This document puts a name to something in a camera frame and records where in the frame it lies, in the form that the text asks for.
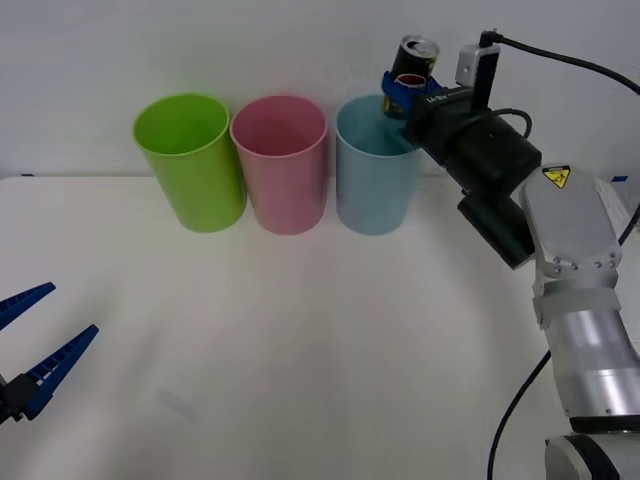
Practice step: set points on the pink plastic bin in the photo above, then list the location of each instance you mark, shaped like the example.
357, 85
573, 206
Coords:
287, 195

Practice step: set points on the pale blue plastic bin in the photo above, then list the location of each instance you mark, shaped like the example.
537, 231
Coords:
370, 190

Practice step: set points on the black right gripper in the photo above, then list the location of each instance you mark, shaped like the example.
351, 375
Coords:
440, 117

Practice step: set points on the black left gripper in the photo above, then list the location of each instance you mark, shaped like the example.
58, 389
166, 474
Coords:
2, 405

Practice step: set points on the green plastic bin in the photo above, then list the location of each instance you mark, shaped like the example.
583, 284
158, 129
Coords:
200, 190

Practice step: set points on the silver and black right arm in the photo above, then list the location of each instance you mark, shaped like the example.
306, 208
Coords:
570, 225

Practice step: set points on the black drink can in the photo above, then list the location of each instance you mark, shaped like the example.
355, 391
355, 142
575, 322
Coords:
414, 57

